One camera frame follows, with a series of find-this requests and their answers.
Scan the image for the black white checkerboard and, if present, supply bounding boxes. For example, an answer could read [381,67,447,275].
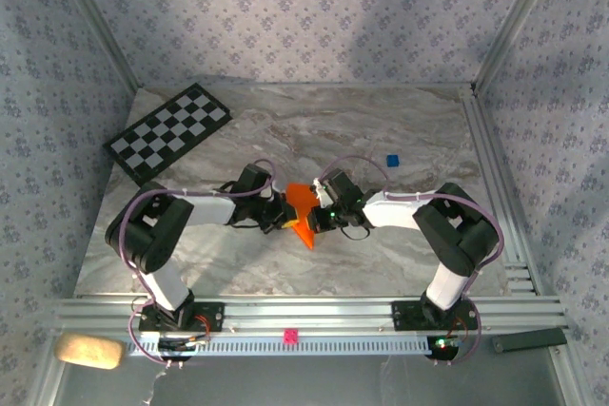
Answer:
[102,83,234,188]

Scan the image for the thin aluminium edge strip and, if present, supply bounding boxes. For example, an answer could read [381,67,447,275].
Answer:
[137,82,475,91]

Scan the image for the flat black bar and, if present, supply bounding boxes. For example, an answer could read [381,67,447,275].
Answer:
[492,328,569,355]

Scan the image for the tan sponge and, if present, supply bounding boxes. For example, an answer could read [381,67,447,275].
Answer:
[53,333,126,371]

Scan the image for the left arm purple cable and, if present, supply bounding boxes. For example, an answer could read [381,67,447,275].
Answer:
[116,158,280,372]

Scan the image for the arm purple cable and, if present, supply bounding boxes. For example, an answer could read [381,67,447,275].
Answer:
[321,154,505,369]
[116,158,280,372]

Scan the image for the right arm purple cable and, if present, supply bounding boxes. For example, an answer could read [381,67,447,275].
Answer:
[321,154,505,369]

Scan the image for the long aluminium mounting rail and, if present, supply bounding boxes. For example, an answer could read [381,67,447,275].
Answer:
[49,295,570,337]

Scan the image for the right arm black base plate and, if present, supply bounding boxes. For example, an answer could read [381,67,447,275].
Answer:
[390,299,480,333]

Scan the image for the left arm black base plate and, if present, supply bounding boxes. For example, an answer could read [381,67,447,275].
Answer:
[138,300,226,333]

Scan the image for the white slotted cable duct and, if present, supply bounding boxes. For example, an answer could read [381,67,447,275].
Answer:
[126,333,439,358]

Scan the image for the aluminium side rail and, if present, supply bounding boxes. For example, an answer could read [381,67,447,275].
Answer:
[460,91,541,296]

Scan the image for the aluminium frame post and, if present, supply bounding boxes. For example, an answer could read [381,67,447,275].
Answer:
[473,0,570,93]
[47,0,142,96]

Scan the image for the aluminium frame leg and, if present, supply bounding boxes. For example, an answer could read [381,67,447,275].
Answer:
[28,337,66,406]
[549,346,589,406]

